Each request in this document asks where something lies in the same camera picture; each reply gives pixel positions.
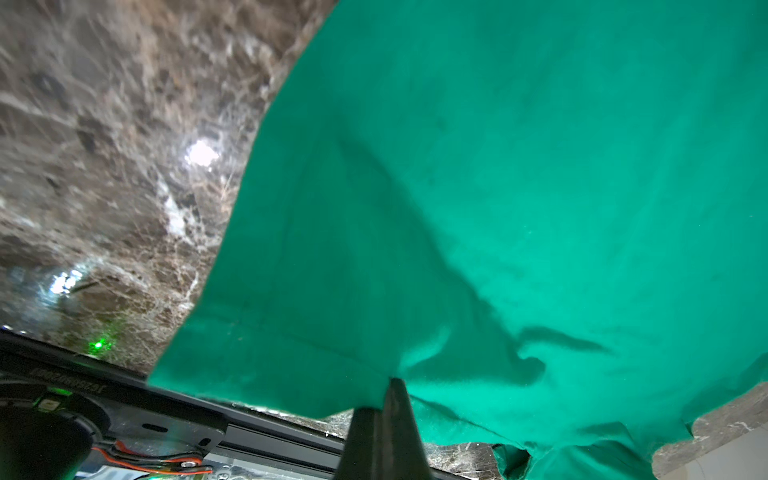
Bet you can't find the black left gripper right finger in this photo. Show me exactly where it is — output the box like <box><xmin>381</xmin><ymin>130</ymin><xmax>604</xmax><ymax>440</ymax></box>
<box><xmin>381</xmin><ymin>379</ymin><xmax>434</xmax><ymax>480</ymax></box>

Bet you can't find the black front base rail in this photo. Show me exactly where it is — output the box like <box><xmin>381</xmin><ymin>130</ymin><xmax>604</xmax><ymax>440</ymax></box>
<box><xmin>0</xmin><ymin>329</ymin><xmax>469</xmax><ymax>480</ymax></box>

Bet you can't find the green t-shirt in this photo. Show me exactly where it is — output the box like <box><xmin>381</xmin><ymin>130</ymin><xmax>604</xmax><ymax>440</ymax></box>
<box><xmin>149</xmin><ymin>1</ymin><xmax>767</xmax><ymax>479</ymax></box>

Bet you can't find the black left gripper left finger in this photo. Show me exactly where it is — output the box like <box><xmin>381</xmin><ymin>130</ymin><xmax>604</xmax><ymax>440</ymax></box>
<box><xmin>333</xmin><ymin>408</ymin><xmax>383</xmax><ymax>480</ymax></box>

